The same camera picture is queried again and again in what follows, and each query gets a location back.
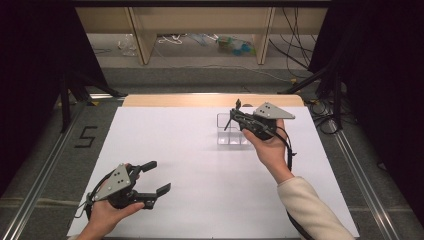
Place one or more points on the clear plastic organizer box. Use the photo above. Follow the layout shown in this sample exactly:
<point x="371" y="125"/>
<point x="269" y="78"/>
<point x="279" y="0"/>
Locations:
<point x="222" y="138"/>

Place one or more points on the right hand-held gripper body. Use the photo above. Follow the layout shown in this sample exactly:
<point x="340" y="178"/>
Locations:
<point x="270" y="111"/>

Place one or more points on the light wooden desk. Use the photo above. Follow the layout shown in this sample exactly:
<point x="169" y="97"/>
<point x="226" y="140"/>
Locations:
<point x="200" y="20"/>

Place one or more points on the clear plastic bag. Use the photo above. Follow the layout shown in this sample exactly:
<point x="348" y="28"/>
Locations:
<point x="127" y="45"/>

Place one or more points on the wooden table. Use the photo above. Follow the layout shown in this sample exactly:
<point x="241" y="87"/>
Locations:
<point x="186" y="100"/>

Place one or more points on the black makeup brush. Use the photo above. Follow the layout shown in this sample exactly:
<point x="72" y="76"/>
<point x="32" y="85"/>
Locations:
<point x="238" y="103"/>

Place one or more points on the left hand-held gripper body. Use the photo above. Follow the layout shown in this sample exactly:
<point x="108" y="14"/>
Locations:
<point x="118" y="181"/>

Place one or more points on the person's right hand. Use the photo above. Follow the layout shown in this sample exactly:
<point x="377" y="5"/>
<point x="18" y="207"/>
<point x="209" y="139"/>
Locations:
<point x="271" y="150"/>

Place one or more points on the colourful plastic packaging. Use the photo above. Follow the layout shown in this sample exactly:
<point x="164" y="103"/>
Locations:
<point x="235" y="46"/>

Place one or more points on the metal floor rail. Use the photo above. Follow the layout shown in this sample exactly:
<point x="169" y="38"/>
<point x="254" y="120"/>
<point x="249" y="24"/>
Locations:
<point x="40" y="180"/>
<point x="363" y="186"/>

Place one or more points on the dark curtain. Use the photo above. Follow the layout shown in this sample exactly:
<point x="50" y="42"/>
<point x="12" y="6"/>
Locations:
<point x="33" y="83"/>
<point x="383" y="100"/>

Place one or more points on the black tripod stand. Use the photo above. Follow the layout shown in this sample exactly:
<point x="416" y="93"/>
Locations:
<point x="336" y="96"/>
<point x="66" y="100"/>

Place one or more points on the person's left hand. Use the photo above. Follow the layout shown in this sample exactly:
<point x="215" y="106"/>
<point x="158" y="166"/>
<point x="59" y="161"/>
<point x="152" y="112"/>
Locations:
<point x="105" y="218"/>

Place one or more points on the white table mat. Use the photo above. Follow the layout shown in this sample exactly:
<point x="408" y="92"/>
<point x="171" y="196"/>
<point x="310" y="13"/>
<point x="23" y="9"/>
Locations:
<point x="186" y="156"/>

